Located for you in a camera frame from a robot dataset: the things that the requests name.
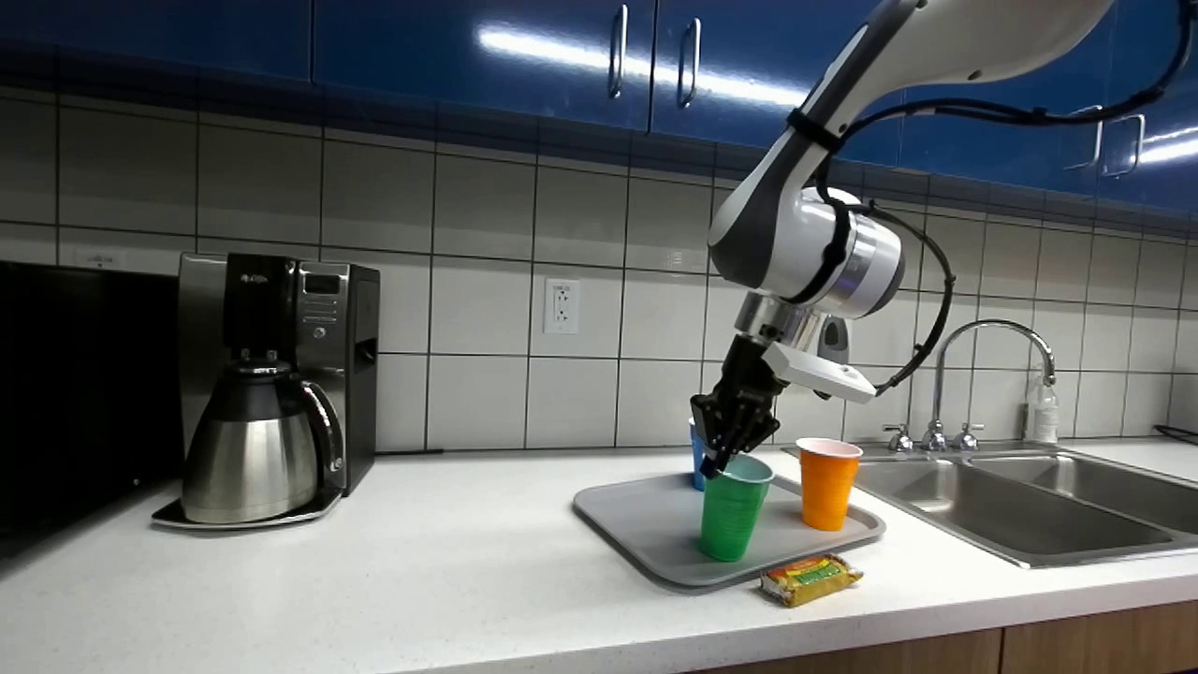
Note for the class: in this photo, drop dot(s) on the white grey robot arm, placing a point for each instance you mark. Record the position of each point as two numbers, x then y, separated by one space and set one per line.
815 255

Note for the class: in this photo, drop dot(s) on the stainless steel double sink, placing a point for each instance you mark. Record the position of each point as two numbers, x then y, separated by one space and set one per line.
1038 505

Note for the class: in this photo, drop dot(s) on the orange plastic cup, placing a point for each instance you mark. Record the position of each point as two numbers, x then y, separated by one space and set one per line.
829 473

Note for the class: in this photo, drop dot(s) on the green plastic cup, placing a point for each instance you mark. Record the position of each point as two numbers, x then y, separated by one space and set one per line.
730 505

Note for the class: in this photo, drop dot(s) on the blue upper cabinets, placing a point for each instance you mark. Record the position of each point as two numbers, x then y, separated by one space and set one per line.
679 75

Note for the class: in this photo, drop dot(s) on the grey plastic tray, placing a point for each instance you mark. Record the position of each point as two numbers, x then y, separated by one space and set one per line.
658 525

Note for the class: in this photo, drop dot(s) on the yellow green sponge pack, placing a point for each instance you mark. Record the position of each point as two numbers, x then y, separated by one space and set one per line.
805 578

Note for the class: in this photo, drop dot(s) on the blue plastic cup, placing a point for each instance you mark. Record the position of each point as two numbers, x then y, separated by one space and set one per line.
698 449

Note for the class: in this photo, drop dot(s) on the black steel coffee maker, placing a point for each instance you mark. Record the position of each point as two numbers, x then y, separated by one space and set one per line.
278 313

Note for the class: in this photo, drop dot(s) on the chrome gooseneck faucet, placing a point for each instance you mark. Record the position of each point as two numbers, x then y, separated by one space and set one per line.
977 386

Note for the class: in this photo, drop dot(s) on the black microwave oven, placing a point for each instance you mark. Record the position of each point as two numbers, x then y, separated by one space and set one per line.
87 396

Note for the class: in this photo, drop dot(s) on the white wall outlet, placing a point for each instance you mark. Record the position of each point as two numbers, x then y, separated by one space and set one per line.
564 304

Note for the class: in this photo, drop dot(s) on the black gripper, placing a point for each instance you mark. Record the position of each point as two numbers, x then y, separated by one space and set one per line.
734 414

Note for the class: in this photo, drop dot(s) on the wooden lower cabinets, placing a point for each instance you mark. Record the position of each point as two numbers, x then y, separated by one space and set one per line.
1121 641

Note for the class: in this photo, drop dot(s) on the clear soap bottle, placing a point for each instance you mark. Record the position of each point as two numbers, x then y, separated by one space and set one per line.
1038 414

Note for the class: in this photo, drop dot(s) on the steel coffee carafe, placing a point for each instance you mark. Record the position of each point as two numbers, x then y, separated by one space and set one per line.
266 446

